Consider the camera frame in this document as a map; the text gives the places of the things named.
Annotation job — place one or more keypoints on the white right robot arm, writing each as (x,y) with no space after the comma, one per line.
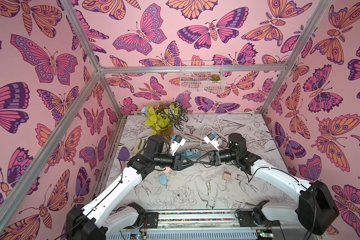
(313,206)

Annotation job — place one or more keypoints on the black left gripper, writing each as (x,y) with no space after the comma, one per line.
(187,161)

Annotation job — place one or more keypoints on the aluminium frame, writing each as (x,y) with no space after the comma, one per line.
(12,203)

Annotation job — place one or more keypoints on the blue power strip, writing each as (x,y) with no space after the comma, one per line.
(192,153)

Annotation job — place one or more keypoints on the blue bluetooth headset case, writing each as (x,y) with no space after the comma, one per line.
(163,180)

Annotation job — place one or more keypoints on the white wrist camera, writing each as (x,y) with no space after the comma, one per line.
(212,139)
(177,141)

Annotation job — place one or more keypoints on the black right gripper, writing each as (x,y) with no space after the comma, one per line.
(214,158)

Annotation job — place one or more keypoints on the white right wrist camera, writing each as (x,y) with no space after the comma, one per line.
(212,139)

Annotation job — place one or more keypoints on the white wire basket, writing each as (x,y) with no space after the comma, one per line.
(196,79)

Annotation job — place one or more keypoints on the small potted succulent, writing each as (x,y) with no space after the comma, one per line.
(215,77)

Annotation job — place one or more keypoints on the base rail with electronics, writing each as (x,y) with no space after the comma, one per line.
(210,225)

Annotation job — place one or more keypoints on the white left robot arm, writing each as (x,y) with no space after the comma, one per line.
(99,219)

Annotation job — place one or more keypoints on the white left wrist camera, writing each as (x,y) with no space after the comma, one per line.
(177,141)

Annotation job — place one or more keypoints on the pink charger adapter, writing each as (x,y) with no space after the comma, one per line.
(227,176)

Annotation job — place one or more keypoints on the glass vase with plants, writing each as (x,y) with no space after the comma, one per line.
(165,118)

